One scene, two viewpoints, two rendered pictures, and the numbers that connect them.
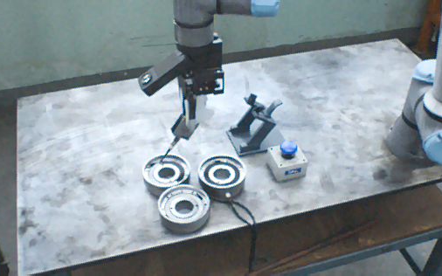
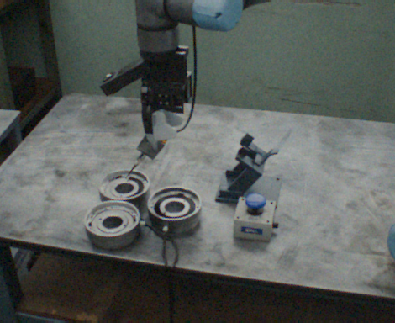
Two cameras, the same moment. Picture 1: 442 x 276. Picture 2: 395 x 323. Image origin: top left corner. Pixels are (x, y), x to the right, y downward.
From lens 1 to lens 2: 0.51 m
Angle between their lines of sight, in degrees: 28
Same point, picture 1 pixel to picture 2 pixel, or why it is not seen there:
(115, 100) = not seen: hidden behind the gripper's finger
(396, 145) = not seen: outside the picture
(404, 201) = not seen: outside the picture
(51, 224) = (4, 197)
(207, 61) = (170, 73)
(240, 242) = (207, 304)
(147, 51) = (283, 106)
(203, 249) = (164, 295)
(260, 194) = (204, 242)
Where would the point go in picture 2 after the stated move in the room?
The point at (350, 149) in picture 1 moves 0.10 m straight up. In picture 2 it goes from (347, 234) to (355, 192)
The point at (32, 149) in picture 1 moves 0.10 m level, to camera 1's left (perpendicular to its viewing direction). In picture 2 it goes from (42, 135) to (14, 125)
